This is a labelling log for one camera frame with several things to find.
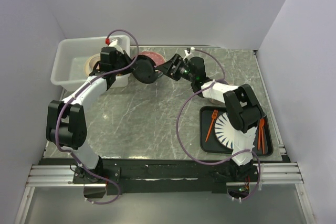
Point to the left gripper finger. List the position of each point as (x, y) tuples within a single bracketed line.
[(126, 57), (134, 67)]

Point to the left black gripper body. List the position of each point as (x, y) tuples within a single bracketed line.
[(122, 62)]

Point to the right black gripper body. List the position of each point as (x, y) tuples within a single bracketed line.
[(184, 72)]

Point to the black round patterned plate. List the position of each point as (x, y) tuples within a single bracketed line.
[(146, 73)]

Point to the pink scalloped plate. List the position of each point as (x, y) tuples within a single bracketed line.
[(153, 58)]

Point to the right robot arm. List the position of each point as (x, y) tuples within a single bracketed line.
[(242, 116)]

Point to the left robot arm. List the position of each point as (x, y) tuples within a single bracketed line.
[(66, 122)]

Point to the translucent white plastic bin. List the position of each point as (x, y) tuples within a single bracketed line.
[(71, 55)]

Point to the beige mug with purple interior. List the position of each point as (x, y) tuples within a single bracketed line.
[(218, 98)]

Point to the white plate with blue stripes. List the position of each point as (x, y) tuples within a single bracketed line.
[(231, 138)]

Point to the black rectangular serving tray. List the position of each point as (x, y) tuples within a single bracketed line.
[(213, 145)]

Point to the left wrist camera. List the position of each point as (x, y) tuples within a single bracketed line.
[(117, 42)]

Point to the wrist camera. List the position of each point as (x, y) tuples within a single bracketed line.
[(188, 52), (117, 42)]

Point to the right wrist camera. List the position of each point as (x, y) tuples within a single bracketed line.
[(188, 52)]

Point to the aluminium rail frame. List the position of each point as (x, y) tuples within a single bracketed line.
[(153, 121)]

